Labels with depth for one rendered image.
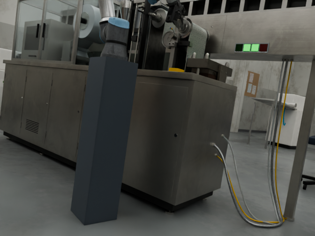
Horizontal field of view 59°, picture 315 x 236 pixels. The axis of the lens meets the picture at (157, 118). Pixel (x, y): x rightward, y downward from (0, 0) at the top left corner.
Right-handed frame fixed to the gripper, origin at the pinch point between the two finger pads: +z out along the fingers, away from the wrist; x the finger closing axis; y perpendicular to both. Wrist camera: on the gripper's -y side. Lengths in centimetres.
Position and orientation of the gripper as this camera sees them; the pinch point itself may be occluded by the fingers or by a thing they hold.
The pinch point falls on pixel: (180, 29)
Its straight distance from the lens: 204.8
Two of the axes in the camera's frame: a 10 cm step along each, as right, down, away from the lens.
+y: 5.1, -7.3, 4.5
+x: -7.8, -1.6, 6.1
